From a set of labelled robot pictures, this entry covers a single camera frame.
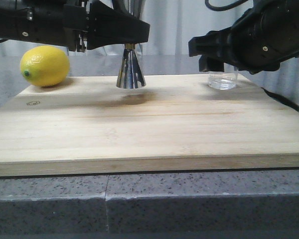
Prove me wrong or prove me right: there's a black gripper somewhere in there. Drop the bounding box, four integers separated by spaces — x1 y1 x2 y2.
188 0 299 74

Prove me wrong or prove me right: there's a yellow lemon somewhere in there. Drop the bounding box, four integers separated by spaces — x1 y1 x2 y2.
19 45 70 87

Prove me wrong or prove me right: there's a clear glass measuring beaker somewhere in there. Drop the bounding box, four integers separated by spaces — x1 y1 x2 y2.
208 67 238 90

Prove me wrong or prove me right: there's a black gripper finger at jigger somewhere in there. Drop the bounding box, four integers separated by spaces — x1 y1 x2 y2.
87 0 150 49

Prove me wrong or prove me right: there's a light wooden cutting board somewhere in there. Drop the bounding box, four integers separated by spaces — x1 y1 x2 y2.
0 75 299 177

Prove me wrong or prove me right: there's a black gripper at jigger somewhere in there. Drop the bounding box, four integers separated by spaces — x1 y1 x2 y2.
0 0 89 51

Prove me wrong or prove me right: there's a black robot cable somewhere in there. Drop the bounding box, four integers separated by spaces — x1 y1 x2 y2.
204 0 299 73

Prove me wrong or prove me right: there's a silver steel double jigger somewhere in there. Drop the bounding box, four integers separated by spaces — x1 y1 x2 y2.
112 0 146 89

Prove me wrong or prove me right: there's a grey curtain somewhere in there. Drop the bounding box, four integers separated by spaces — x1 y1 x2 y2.
0 0 254 57

